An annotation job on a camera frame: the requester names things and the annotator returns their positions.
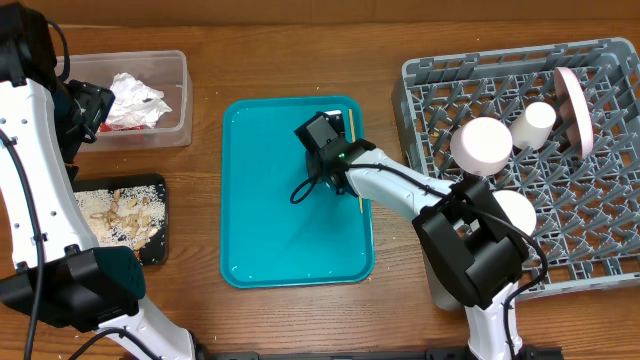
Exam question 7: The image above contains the wooden chopstick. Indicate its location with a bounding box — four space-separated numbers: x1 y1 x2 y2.
348 108 364 214

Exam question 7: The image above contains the red ketchup packet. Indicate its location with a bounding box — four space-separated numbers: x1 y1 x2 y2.
99 123 147 132

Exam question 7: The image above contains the white napkin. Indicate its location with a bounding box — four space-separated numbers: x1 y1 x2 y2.
105 72 172 128

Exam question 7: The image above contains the pile of white rice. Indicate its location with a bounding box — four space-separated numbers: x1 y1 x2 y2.
73 185 167 250

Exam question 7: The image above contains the pile of peanuts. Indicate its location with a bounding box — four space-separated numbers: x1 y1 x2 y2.
89 188 160 251

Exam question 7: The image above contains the white bowl with peanuts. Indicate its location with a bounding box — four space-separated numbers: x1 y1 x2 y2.
450 117 513 176

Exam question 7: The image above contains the white paper cup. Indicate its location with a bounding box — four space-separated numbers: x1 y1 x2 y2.
509 102 556 150

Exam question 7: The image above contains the white round plate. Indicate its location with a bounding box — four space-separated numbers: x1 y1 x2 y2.
553 67 594 159

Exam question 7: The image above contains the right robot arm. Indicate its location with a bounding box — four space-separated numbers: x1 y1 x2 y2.
295 112 528 359

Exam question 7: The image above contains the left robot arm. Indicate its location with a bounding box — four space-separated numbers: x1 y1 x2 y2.
1 2 206 359

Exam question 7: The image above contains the grey dishwasher rack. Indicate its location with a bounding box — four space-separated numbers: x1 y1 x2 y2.
392 38 639 299

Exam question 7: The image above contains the clear plastic bin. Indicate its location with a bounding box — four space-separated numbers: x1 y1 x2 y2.
70 50 193 152

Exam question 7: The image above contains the black plastic tray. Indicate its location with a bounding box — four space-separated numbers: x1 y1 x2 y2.
72 173 169 266

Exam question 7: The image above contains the teal serving tray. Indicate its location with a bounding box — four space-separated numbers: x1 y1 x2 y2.
220 95 375 289

